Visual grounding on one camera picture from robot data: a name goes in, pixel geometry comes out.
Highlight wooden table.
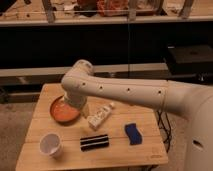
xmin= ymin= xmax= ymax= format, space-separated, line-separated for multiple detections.
xmin=16 ymin=84 xmax=168 ymax=171

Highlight orange ceramic bowl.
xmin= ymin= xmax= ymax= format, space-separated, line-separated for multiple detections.
xmin=50 ymin=96 xmax=80 ymax=123

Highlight white ceramic cup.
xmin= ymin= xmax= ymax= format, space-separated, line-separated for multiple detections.
xmin=39 ymin=133 xmax=62 ymax=158

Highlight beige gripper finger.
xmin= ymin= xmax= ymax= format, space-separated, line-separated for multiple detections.
xmin=81 ymin=104 xmax=90 ymax=118

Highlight blue sponge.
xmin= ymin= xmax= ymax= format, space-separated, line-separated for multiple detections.
xmin=124 ymin=123 xmax=142 ymax=145

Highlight black box on shelf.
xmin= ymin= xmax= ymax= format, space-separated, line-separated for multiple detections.
xmin=164 ymin=45 xmax=213 ymax=74

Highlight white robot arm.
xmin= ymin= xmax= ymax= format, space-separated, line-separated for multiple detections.
xmin=61 ymin=60 xmax=213 ymax=171

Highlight black cable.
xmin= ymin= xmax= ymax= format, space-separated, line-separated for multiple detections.
xmin=154 ymin=109 xmax=173 ymax=154

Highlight white tube bottle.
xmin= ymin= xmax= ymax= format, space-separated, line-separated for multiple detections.
xmin=87 ymin=102 xmax=115 ymax=130

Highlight black white striped block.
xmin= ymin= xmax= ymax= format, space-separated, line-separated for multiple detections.
xmin=80 ymin=134 xmax=109 ymax=151

